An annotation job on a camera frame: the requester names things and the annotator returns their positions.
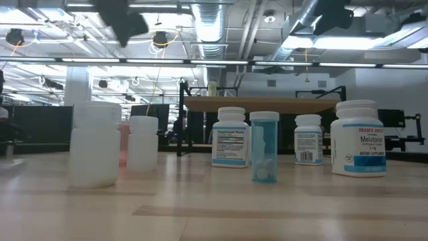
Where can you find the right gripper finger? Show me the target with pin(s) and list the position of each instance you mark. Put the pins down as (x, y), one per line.
(325, 25)

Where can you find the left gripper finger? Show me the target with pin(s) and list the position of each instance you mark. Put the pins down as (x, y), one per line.
(138, 25)
(121, 30)

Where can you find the translucent white plastic bottle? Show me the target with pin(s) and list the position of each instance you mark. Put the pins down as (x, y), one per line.
(94, 150)
(143, 147)

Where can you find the white bottle barcode label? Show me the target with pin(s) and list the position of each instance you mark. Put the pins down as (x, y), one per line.
(308, 144)

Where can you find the large white melatonin bottle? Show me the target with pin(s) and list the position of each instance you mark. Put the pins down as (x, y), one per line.
(357, 144)

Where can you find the blue pill vial white cap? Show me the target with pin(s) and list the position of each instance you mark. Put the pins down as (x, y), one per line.
(264, 157)

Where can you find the white bottle supplement facts label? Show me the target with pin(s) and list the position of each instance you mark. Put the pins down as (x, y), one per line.
(230, 140)

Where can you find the black monitor on arm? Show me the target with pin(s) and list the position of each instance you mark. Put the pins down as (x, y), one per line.
(391, 118)

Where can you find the black computer monitor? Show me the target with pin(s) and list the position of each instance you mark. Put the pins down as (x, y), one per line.
(157, 114)

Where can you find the black office partition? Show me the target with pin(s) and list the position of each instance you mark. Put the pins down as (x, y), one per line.
(43, 125)

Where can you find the wooden shelf with black frame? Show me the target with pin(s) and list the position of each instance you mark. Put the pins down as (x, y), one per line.
(261, 104)

